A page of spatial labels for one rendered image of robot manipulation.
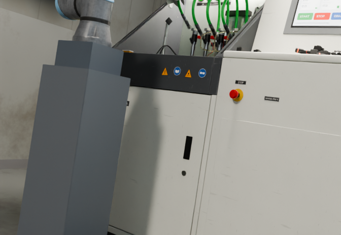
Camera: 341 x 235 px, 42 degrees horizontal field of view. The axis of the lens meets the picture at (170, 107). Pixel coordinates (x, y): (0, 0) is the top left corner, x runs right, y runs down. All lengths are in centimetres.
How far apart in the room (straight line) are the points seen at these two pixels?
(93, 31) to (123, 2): 324
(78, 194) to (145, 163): 52
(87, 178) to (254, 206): 64
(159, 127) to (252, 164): 50
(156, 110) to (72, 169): 61
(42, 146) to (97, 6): 56
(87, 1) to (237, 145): 80
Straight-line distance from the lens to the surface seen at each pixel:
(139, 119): 213
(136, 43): 245
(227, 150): 184
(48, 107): 172
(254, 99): 179
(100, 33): 171
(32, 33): 408
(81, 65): 166
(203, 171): 190
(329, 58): 170
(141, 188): 211
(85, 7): 175
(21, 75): 402
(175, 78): 202
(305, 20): 206
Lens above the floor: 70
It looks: level
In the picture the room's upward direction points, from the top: 9 degrees clockwise
